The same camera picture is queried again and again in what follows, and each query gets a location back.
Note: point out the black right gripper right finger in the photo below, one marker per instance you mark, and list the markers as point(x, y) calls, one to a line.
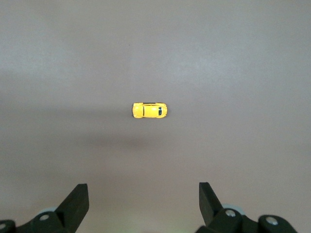
point(213, 211)

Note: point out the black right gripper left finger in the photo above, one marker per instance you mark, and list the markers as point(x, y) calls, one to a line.
point(70, 208)

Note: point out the yellow beetle toy car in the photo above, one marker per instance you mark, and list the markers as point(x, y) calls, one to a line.
point(149, 111)

